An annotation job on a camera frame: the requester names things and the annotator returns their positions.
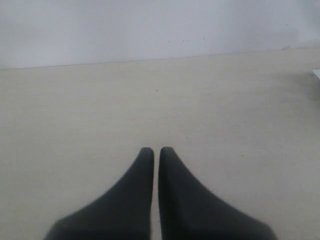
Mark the white paper strip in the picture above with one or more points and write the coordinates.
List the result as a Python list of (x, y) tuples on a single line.
[(316, 73)]

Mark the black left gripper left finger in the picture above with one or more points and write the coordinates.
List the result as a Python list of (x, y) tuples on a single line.
[(122, 213)]

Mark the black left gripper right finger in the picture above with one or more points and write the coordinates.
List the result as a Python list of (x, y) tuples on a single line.
[(189, 211)]

